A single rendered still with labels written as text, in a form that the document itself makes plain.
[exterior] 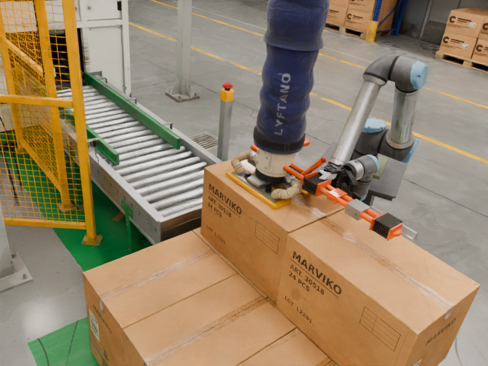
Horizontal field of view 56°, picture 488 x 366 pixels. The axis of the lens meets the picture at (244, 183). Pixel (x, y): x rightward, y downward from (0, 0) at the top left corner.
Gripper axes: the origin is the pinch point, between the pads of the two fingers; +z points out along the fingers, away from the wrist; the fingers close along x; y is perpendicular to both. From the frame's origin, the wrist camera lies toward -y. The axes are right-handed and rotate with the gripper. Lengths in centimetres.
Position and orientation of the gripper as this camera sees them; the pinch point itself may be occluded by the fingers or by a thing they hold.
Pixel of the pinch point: (321, 186)
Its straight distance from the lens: 190.8
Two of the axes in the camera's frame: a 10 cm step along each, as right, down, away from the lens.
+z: -7.8, 2.6, -5.7
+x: 0.9, -8.5, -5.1
